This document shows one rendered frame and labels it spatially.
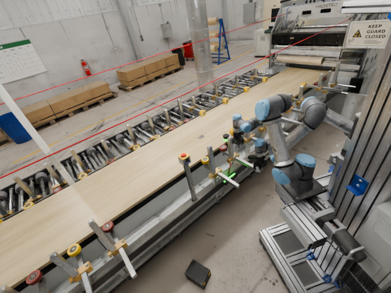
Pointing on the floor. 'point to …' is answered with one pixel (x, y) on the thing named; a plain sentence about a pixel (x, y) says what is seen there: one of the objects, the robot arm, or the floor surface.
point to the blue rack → (220, 44)
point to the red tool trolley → (188, 50)
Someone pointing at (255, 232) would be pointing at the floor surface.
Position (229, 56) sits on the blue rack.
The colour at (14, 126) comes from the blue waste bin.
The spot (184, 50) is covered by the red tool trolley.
